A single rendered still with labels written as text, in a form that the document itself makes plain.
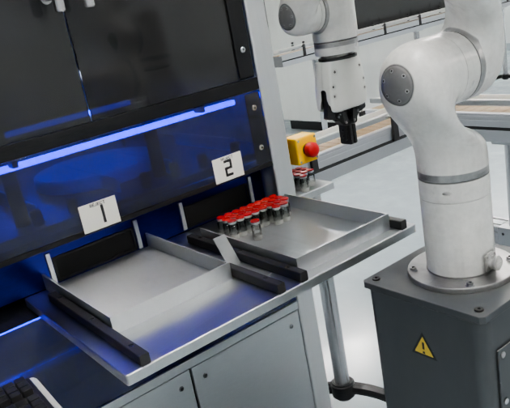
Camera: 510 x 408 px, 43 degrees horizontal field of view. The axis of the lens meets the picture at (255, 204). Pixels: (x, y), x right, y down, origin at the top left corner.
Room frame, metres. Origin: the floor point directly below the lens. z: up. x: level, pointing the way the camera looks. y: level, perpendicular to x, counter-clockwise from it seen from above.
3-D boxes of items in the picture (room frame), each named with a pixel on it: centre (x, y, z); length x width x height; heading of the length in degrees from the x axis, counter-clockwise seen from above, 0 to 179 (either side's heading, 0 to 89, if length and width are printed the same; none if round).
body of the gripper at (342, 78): (1.26, -0.21, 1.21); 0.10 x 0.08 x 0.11; 125
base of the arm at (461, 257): (1.07, -0.35, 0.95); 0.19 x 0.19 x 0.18
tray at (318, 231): (1.34, -0.07, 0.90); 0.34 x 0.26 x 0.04; 34
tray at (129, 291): (1.24, 0.27, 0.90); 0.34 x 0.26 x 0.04; 35
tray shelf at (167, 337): (1.28, 0.09, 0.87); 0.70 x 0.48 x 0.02; 125
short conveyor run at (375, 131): (1.95, -0.30, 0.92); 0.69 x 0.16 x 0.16; 125
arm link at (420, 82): (1.05, -0.32, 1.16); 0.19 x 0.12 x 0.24; 125
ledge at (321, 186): (1.72, -0.13, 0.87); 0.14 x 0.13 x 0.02; 35
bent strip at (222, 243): (1.21, 0.05, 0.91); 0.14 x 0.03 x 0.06; 35
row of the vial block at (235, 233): (1.43, -0.01, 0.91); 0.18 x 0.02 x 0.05; 124
